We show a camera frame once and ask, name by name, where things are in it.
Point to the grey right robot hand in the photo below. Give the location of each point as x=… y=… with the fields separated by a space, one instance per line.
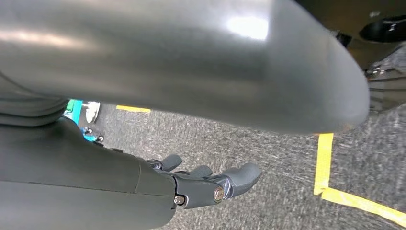
x=63 y=174

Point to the blue steel shelf rack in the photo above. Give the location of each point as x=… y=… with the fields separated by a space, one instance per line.
x=77 y=109

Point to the yellow floor tape square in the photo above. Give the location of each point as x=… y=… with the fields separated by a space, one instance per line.
x=133 y=109
x=323 y=158

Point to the robot leg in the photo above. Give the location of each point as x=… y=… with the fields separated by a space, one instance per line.
x=383 y=30

